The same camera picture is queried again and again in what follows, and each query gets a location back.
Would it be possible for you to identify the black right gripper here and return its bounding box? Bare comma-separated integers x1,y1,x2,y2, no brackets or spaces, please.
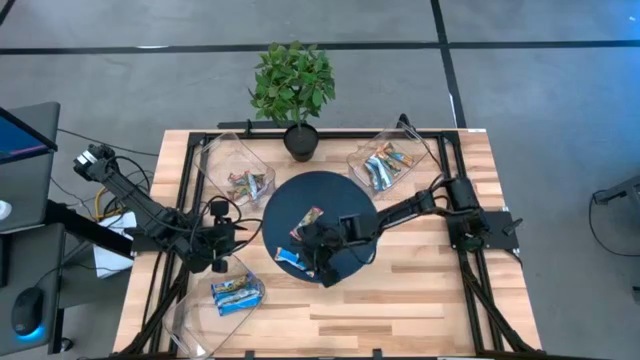
299,213,363,290

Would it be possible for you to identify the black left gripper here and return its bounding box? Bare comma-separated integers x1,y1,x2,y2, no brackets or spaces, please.
197,199,249,275

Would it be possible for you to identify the green blue granola bar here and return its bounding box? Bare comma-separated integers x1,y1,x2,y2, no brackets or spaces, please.
210,275,251,294

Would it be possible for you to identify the orange green granola bar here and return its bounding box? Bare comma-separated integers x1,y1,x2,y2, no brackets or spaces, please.
373,142,416,169

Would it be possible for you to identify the brown orange granola bar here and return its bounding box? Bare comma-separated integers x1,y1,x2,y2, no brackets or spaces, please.
289,205,325,242

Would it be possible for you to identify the round dark blue plate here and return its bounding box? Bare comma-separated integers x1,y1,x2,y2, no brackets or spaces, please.
261,170,379,285

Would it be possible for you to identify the clear plastic bin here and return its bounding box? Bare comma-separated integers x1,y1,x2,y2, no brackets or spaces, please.
162,257,269,360
193,130,279,211
344,122,431,201

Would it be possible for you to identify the white paper sheet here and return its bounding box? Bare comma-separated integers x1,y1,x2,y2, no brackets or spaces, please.
92,209,141,279

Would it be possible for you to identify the black desk support bar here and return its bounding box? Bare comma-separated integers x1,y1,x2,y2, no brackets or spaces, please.
43,198,136,259

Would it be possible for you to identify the green plant in black pot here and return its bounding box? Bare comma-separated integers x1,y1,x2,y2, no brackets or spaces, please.
248,40,337,164

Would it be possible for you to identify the grey side desk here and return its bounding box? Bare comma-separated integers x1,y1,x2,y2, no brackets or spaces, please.
0,101,67,357

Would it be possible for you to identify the black computer mouse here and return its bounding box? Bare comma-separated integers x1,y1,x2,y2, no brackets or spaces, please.
10,286,45,337

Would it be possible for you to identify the laptop with blue screen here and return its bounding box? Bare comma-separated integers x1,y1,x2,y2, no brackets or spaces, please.
0,105,59,166

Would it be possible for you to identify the black stand leg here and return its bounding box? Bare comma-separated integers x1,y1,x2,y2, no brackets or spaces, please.
592,173,640,225

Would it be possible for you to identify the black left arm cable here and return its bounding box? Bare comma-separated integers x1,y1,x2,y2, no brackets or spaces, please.
107,154,265,261

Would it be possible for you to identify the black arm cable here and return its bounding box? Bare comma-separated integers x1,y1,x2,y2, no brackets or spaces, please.
344,234,381,266
107,154,265,261

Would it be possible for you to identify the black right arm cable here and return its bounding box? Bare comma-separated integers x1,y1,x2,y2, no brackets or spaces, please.
344,234,381,266

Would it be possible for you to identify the yellow cable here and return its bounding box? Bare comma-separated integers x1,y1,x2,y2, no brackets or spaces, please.
94,177,134,221

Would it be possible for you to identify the black power cable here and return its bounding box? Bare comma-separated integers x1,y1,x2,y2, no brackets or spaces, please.
397,113,454,182

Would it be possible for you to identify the black floor cable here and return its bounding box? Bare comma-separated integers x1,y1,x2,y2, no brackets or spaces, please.
56,127,161,159

